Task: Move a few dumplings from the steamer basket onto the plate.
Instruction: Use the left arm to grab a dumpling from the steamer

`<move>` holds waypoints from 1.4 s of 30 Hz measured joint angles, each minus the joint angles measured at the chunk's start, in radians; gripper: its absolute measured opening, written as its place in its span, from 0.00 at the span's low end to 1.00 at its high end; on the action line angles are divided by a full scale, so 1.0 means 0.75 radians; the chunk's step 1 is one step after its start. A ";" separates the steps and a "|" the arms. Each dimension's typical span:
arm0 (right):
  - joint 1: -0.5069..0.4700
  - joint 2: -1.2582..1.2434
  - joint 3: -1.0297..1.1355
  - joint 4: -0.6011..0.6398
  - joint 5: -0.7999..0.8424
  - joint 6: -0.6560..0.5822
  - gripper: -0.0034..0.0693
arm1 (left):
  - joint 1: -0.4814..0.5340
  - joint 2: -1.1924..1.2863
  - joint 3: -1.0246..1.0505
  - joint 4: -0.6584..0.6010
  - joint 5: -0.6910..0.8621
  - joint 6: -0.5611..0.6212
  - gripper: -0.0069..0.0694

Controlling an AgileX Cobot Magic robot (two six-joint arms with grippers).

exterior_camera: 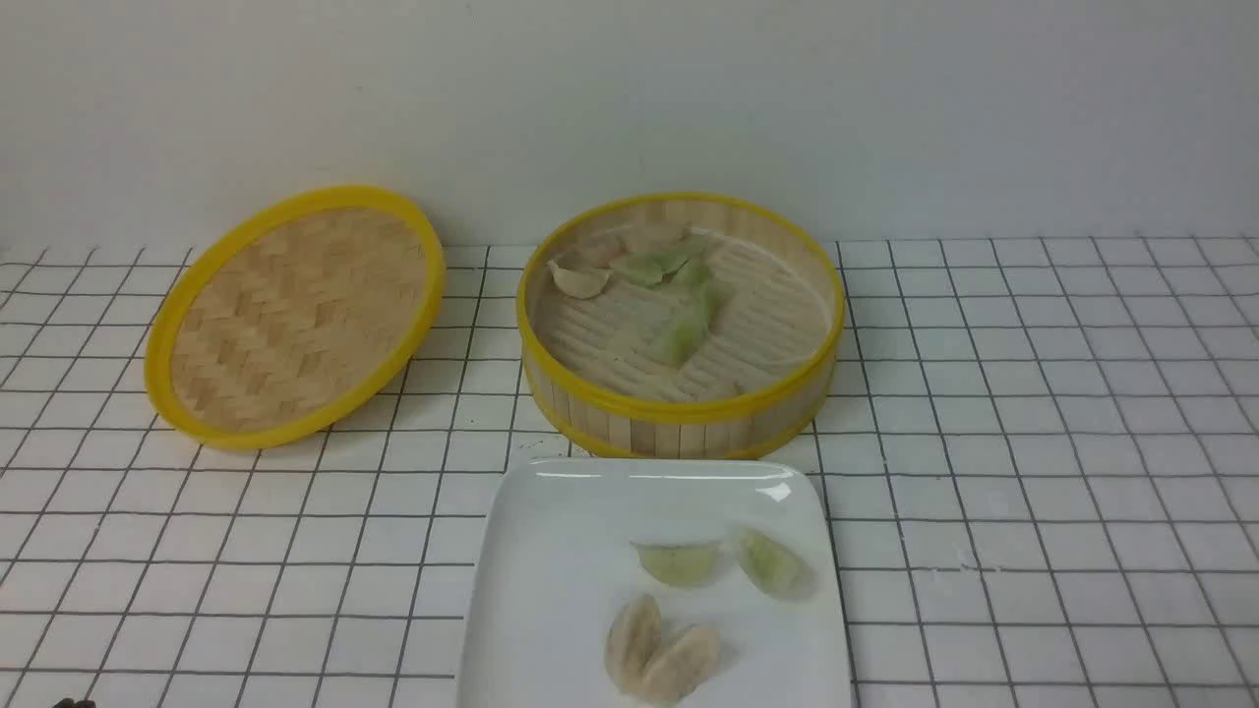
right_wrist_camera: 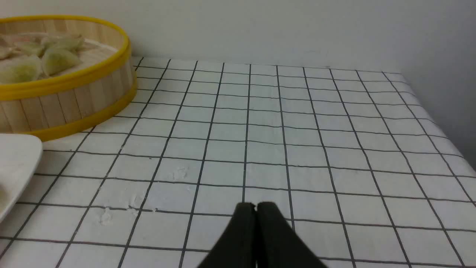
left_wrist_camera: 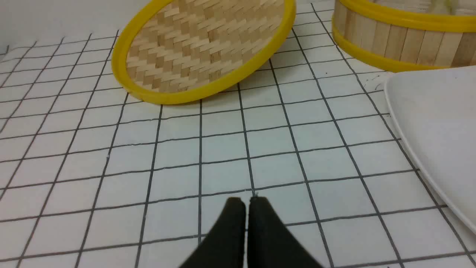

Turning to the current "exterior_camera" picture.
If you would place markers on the green dumpling on plate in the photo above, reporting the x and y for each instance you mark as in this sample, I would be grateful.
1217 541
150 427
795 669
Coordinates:
680 565
772 567

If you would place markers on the green dumpling in steamer top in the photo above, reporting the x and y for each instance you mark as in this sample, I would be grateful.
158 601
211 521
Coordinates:
649 270

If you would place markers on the pale dumpling in steamer back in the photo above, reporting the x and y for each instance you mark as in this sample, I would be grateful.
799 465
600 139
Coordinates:
598 249

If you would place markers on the green dumpling on plate left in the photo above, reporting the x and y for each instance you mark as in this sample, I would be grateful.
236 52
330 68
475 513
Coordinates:
680 565

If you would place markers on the yellow-rimmed bamboo steamer basket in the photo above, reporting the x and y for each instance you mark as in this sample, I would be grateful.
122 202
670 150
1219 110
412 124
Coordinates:
763 372

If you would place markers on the white square plate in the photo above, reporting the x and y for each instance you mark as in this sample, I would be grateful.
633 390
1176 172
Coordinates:
557 563

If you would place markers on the green dumpling on plate right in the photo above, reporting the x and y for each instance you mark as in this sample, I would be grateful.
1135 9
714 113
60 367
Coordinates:
772 567

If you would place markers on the green dumpling in steamer lower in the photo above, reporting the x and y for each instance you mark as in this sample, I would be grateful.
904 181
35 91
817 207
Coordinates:
686 330

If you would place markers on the white dumpling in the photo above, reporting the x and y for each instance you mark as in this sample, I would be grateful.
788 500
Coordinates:
634 636
689 660
579 283

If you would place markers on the green dumpling in steamer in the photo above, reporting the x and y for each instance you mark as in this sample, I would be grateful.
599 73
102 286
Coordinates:
649 270
686 330

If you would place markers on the yellow-rimmed bamboo steamer lid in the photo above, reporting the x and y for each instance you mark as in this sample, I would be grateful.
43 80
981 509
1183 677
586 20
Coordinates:
295 318

